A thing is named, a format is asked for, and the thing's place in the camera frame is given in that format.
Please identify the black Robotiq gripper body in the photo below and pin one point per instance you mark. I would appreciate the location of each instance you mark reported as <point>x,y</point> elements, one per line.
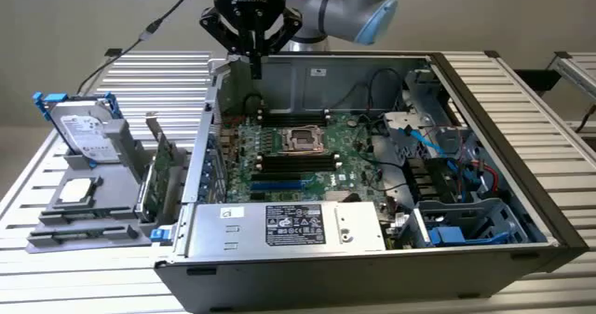
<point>248,0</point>

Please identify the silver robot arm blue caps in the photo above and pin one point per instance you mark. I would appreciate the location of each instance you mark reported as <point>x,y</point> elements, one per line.
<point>344,10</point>

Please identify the black RAM slot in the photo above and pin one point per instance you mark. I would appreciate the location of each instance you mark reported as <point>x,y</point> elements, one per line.
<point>293,116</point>
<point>293,112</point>
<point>294,161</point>
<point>294,165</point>
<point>293,125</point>
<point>293,120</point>
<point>294,170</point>
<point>294,157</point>

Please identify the green RAM stick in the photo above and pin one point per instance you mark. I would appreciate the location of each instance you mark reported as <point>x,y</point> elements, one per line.
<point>88,236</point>

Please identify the green motherboard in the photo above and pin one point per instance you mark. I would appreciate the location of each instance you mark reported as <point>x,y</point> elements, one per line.
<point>344,146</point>

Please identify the long black expansion slot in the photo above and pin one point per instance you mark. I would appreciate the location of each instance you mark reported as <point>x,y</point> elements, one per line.
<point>274,177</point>

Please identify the green graphics card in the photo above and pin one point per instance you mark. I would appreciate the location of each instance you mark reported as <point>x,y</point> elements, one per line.
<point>157,174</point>

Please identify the blue expansion slot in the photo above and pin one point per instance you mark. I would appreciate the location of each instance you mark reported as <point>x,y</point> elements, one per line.
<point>274,186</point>

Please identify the short black expansion slot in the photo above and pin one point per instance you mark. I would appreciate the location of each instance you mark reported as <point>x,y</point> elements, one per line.
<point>264,197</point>

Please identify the silver chipset heatsink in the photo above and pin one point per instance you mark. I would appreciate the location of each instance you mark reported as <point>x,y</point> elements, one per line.
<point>342,197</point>

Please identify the black cooling fan block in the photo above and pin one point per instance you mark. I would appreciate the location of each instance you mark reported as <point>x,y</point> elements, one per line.
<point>432,179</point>

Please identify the silver CPU chip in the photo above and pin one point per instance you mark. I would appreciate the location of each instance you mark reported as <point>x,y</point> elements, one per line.
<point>80,190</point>

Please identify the black box behind table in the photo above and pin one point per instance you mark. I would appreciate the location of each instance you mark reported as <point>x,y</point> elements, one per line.
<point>537,79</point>

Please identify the silver power supply unit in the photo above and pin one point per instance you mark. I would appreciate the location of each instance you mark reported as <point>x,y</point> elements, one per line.
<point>284,226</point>

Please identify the blue case latch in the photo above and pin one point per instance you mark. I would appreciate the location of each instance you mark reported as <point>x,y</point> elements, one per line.
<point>161,235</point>

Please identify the grey parts rack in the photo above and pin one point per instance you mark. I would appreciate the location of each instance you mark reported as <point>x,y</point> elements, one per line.
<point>93,223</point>

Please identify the metal slat side table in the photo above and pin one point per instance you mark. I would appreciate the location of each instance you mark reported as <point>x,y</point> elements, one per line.
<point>574,71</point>

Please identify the grey metal disk bay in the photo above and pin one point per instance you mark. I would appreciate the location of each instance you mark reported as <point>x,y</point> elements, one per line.
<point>465,220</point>

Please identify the blue plastic drive carrier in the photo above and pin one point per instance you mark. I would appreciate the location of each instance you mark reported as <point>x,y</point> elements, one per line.
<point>446,237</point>

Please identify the open black PC case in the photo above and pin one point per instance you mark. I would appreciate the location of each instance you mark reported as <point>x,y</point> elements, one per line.
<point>353,279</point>

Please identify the CPU socket with metal frame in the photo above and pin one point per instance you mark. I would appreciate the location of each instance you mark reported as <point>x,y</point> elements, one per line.
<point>300,139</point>

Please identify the hard disk in blue bracket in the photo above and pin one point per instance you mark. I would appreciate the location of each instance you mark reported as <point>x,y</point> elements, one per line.
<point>84,129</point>

